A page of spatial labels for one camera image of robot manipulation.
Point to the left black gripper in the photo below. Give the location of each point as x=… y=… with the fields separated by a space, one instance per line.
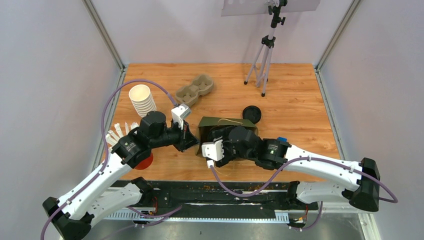
x=187 y=139

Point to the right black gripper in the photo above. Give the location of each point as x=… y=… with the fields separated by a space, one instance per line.
x=227 y=157

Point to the green paper bag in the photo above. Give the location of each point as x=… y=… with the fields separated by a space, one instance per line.
x=209 y=123

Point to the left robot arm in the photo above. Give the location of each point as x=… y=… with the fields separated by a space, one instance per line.
x=76 y=212

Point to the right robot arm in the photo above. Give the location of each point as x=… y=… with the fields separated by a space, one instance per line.
x=346 y=181

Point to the stack of black lids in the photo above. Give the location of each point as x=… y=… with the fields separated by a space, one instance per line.
x=252 y=113

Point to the blue toy brick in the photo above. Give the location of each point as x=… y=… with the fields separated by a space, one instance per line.
x=282 y=139

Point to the cardboard cup carrier tray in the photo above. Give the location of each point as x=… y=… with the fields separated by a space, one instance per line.
x=189 y=94

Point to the red cup holder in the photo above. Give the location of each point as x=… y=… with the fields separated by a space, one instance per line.
x=144 y=164

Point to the stack of white paper cups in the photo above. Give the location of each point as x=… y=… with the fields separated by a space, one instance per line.
x=142 y=99

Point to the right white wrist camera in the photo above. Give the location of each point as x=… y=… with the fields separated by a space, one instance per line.
x=213 y=152

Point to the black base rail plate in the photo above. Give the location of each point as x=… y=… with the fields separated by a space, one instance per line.
x=207 y=200

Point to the camera tripod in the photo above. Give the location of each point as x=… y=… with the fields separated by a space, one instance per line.
x=262 y=62

